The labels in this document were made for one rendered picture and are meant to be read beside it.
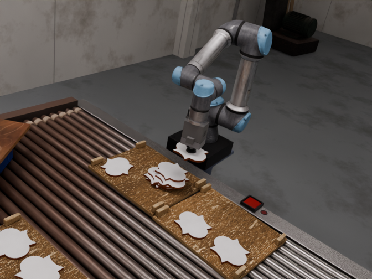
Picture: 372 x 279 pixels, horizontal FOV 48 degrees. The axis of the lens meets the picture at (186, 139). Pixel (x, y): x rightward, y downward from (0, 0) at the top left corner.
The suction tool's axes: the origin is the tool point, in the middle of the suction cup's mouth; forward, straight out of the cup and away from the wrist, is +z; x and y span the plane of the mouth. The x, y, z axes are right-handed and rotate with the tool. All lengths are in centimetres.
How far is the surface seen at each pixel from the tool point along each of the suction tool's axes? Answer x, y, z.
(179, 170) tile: 4.2, -4.7, 13.2
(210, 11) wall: 513, -186, 53
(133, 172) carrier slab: -3.1, -23.5, 18.4
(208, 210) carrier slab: -6.9, 14.9, 18.4
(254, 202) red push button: 11.6, 29.7, 19.1
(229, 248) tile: -23.8, 30.1, 17.3
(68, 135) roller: 7, -67, 21
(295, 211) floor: 155, 48, 112
